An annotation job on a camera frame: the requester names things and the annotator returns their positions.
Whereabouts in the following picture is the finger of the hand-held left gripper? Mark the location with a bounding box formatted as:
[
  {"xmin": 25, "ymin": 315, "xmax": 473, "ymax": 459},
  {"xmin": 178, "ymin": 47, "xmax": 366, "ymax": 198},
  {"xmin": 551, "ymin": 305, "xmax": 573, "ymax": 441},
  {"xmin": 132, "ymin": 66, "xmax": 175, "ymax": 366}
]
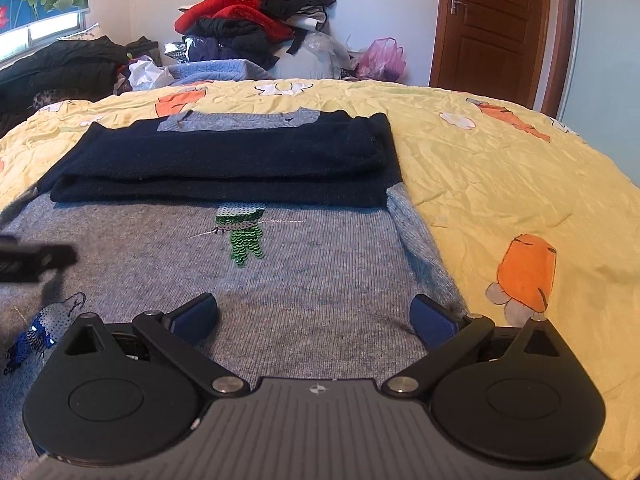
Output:
[{"xmin": 0, "ymin": 234, "xmax": 79, "ymax": 284}]

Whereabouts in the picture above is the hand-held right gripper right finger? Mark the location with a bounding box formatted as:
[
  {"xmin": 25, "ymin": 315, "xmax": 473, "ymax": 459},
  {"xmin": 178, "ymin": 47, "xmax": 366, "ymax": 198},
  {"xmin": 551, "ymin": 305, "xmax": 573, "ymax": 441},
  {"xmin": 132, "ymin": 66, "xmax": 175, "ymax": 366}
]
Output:
[{"xmin": 381, "ymin": 295, "xmax": 568, "ymax": 401}]

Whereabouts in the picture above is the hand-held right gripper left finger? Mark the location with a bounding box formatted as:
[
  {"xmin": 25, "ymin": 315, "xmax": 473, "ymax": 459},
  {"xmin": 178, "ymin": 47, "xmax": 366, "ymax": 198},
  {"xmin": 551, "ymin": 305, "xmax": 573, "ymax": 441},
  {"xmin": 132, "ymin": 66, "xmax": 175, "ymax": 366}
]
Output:
[{"xmin": 65, "ymin": 293, "xmax": 252, "ymax": 401}]

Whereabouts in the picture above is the grey and navy sequin sweater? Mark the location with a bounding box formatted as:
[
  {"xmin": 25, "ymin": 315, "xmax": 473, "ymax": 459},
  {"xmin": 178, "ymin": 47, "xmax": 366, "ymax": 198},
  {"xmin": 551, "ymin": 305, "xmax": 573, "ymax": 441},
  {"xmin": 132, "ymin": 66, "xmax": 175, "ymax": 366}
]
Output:
[{"xmin": 0, "ymin": 109, "xmax": 469, "ymax": 480}]

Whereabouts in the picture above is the yellow carrot print blanket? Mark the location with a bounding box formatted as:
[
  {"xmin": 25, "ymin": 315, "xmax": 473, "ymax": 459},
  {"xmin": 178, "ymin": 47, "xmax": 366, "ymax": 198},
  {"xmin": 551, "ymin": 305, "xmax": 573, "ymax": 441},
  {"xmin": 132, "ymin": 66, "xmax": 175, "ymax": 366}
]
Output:
[{"xmin": 0, "ymin": 78, "xmax": 640, "ymax": 480}]

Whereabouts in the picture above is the black jacket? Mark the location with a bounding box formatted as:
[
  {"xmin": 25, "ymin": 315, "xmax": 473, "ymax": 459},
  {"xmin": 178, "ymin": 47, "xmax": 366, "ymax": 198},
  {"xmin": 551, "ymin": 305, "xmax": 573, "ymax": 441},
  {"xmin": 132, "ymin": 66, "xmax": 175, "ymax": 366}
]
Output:
[{"xmin": 0, "ymin": 35, "xmax": 132, "ymax": 137}]

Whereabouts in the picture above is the white crumpled bag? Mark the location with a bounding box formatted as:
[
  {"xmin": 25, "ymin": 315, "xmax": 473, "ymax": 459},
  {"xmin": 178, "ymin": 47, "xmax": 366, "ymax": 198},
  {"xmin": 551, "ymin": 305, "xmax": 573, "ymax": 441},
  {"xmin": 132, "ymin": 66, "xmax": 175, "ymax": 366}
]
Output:
[{"xmin": 127, "ymin": 57, "xmax": 174, "ymax": 92}]

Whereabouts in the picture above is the window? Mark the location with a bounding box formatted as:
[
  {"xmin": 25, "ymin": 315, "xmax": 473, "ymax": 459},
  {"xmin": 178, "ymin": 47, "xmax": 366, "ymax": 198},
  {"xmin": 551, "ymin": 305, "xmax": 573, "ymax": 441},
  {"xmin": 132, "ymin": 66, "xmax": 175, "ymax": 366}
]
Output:
[{"xmin": 0, "ymin": 10, "xmax": 87, "ymax": 69}]

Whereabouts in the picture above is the light blue fleece blanket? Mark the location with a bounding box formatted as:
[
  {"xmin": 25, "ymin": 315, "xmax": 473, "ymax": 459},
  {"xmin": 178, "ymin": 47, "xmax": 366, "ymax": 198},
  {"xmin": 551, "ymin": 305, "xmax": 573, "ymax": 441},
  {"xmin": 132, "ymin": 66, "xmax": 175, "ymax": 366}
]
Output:
[{"xmin": 167, "ymin": 58, "xmax": 277, "ymax": 86}]

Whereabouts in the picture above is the pink plastic bag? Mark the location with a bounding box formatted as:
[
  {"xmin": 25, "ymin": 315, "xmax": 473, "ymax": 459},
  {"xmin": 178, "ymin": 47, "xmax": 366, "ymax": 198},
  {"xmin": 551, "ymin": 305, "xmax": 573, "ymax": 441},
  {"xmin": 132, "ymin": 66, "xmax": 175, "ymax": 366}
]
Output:
[{"xmin": 357, "ymin": 37, "xmax": 407, "ymax": 82}]

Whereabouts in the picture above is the dark navy garment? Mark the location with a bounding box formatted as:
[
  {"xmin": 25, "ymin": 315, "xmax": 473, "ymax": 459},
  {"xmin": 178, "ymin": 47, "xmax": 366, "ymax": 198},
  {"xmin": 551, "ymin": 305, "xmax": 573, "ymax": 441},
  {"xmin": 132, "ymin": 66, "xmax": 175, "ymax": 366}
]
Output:
[{"xmin": 182, "ymin": 17, "xmax": 282, "ymax": 69}]

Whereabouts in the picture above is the clear plastic bag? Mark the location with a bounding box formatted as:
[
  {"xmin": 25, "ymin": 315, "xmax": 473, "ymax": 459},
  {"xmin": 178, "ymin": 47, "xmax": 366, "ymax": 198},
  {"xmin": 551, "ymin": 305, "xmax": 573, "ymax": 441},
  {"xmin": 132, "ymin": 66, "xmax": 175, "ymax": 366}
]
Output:
[{"xmin": 300, "ymin": 32, "xmax": 362, "ymax": 81}]

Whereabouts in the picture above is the brown wooden door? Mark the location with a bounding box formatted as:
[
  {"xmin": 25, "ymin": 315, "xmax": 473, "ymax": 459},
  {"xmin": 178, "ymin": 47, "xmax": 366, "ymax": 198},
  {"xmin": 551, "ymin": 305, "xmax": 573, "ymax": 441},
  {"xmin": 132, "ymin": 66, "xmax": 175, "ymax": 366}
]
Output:
[{"xmin": 429, "ymin": 0, "xmax": 578, "ymax": 118}]

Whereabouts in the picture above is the red garment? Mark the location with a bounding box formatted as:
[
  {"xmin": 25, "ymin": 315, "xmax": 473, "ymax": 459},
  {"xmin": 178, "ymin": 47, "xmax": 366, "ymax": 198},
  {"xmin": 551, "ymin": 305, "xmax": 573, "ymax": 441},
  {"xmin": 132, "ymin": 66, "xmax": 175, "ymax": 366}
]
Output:
[{"xmin": 174, "ymin": 0, "xmax": 296, "ymax": 44}]

